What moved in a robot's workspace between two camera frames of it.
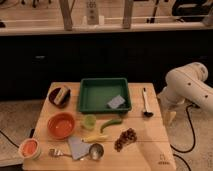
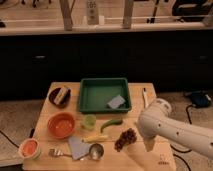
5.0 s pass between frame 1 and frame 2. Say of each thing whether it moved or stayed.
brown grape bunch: stayed
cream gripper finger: moved
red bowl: stayed
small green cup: stayed
